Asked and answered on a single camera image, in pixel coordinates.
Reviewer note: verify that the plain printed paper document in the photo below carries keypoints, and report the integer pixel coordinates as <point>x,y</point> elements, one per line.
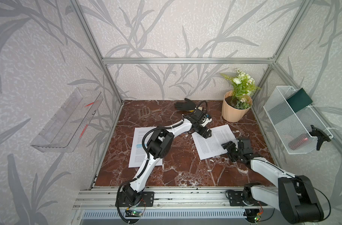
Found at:
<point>212,146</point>

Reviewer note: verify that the left circuit board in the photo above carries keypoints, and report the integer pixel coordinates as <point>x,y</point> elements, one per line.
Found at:
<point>133,213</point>

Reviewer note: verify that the right circuit board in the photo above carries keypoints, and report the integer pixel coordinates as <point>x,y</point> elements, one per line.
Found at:
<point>253,216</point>

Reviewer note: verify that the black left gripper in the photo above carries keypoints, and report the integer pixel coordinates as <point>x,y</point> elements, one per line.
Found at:
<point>204,132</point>

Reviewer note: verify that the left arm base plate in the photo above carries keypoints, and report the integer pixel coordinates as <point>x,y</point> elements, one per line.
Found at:
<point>127,200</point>

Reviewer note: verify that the red object in basket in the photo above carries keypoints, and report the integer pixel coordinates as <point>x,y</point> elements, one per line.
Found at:
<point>299,142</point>

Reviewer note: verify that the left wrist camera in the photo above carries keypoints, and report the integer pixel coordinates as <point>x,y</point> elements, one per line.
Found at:
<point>206,120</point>

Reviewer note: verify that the clear acrylic wall shelf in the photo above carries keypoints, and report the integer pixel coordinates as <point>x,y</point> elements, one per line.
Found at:
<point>68,125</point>

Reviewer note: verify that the white wire mesh basket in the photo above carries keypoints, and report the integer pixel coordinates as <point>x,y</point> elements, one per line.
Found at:
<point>290,125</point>

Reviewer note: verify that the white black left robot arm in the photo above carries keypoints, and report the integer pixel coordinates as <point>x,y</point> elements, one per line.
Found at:
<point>157,143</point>

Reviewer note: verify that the terracotta pot with plant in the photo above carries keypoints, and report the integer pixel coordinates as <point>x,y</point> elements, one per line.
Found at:
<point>238,102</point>

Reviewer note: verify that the circuit board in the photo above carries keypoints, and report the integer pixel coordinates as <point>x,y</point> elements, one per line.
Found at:
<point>253,216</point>
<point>133,213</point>

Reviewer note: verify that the black yellow work glove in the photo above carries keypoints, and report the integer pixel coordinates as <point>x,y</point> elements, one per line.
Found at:
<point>186,106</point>

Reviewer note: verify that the black clamp on basket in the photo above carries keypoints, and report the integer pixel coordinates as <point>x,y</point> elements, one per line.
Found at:
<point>321,136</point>

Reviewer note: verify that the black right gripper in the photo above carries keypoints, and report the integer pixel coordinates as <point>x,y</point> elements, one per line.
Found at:
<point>229,146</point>

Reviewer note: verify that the document with blue highlight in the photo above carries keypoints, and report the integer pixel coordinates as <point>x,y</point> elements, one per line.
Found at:
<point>138,154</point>

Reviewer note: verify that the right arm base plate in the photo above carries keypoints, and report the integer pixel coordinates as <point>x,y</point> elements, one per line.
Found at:
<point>242,198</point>

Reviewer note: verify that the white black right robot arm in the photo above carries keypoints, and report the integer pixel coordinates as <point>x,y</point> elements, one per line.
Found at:
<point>293,196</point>

